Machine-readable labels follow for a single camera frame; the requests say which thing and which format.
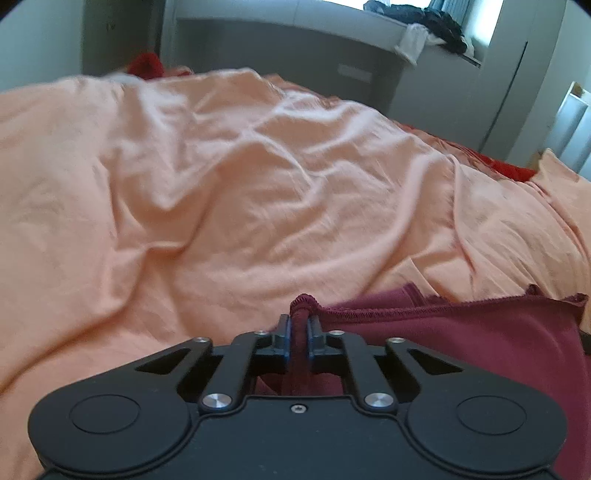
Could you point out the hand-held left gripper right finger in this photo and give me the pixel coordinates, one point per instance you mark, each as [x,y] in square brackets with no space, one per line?
[310,339]

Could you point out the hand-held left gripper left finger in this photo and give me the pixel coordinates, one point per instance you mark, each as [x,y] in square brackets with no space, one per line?
[287,337]

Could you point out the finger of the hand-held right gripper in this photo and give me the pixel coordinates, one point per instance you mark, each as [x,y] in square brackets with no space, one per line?
[585,344]

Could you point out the maroon long-sleeve shirt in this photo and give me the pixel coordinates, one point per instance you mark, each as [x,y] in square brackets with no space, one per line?
[461,332]

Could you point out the pile of dark clothes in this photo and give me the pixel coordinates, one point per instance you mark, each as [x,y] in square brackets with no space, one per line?
[429,21]

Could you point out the orange pillow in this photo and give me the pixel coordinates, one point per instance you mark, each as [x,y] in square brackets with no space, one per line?
[565,184]

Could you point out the orange duvet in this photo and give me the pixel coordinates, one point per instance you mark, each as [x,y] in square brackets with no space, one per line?
[207,194]

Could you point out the red patterned bedsheet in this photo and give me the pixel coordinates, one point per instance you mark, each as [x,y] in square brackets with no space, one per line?
[503,166]

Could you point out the grey padded headboard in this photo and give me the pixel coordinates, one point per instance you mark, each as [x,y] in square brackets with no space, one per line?
[575,124]

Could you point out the tall grey wardrobe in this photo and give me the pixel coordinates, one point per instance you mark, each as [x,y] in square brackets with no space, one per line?
[521,78]

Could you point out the grey window seat cabinet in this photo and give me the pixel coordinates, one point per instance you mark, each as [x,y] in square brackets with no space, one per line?
[300,50]

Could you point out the red plush object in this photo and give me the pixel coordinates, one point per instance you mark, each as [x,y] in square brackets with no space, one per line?
[145,64]

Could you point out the white garment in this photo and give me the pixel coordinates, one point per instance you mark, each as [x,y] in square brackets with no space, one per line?
[412,41]

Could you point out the light blue curtain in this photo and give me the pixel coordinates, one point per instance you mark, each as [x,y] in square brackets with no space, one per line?
[450,5]

